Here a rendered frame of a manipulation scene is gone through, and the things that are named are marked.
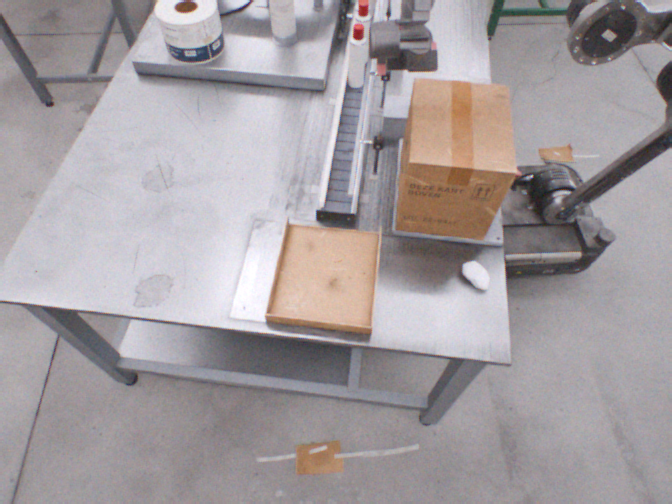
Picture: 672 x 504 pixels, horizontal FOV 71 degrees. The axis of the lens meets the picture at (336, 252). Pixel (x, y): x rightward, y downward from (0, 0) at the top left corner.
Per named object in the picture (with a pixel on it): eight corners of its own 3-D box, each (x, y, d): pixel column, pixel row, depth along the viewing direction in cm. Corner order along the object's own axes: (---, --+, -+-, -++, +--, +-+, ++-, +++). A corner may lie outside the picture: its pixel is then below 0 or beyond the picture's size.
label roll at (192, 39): (236, 49, 166) (228, 9, 154) (186, 72, 159) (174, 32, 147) (205, 23, 174) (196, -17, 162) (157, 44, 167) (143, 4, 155)
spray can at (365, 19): (353, 55, 165) (356, -3, 147) (368, 57, 164) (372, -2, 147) (351, 65, 162) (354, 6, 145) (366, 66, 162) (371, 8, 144)
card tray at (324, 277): (288, 223, 132) (287, 215, 128) (380, 234, 130) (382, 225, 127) (266, 321, 116) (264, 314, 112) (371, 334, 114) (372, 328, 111)
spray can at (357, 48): (348, 78, 158) (351, 20, 141) (364, 79, 158) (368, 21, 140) (346, 88, 155) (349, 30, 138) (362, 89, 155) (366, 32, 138)
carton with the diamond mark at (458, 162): (401, 151, 144) (414, 76, 122) (480, 159, 143) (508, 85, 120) (394, 231, 128) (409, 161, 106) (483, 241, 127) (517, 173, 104)
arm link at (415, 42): (434, 51, 95) (433, 22, 95) (400, 52, 95) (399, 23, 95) (426, 61, 102) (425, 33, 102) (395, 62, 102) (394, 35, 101)
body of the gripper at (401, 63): (384, 43, 108) (389, 31, 100) (429, 40, 108) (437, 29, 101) (386, 72, 108) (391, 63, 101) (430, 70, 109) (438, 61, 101)
